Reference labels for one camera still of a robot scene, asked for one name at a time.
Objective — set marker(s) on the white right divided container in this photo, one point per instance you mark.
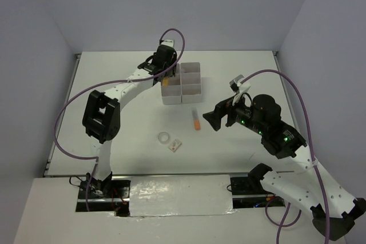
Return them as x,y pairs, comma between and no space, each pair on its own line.
191,85

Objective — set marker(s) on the white divided container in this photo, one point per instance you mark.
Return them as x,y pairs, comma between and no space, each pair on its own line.
171,95
191,85

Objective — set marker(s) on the pink yellow highlighter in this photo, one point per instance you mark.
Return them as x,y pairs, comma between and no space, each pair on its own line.
165,82

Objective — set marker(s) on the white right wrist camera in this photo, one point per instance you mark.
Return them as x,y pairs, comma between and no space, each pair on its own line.
239,88

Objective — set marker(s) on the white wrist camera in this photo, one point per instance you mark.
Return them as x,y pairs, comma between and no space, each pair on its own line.
167,42
239,88

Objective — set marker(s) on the white left divided container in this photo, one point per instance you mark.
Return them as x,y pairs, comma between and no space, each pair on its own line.
171,95

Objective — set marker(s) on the clear tape roll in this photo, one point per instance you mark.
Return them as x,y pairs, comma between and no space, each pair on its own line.
163,137

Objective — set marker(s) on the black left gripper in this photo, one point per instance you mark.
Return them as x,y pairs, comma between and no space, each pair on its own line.
172,72

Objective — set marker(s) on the silver foil cover plate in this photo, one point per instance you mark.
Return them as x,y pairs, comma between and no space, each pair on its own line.
186,195

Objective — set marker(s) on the orange highlighter clear cap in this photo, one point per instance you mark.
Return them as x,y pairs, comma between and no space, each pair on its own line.
196,120

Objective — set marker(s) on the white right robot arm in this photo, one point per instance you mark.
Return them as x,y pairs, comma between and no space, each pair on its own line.
333,210

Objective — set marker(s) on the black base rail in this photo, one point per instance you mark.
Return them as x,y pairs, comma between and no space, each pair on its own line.
117,202

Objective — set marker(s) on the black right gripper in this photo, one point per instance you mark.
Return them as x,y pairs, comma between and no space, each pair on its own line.
225,107

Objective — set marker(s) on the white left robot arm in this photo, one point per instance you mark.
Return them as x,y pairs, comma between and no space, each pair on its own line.
102,120

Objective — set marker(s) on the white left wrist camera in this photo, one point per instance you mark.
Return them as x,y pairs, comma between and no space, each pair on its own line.
167,42

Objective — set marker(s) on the white red staple box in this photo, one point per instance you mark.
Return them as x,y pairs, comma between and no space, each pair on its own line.
175,145

